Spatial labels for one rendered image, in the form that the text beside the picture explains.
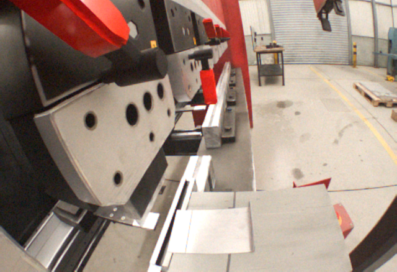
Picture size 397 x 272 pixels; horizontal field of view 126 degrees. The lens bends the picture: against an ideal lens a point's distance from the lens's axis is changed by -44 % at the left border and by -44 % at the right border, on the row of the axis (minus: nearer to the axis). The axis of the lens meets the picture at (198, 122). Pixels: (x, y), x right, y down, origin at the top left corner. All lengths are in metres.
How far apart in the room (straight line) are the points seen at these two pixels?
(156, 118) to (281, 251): 0.24
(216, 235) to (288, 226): 0.11
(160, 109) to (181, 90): 0.09
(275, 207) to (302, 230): 0.06
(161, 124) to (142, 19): 0.11
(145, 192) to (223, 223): 0.14
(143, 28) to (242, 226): 0.30
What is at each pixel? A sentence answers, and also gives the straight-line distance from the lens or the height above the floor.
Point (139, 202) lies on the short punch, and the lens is 0.21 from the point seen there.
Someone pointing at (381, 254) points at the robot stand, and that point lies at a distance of 0.92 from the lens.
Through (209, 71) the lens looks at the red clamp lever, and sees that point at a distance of 0.30.
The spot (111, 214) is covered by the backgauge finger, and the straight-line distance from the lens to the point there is 0.39.
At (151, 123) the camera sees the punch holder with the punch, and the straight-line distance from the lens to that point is 0.16.
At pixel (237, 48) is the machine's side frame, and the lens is 2.30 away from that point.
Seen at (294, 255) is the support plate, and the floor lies 1.00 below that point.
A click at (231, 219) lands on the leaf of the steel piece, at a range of 0.31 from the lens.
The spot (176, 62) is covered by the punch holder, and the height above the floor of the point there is 1.24.
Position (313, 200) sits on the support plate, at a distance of 0.35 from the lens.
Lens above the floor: 1.26
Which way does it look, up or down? 25 degrees down
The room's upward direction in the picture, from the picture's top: 11 degrees counter-clockwise
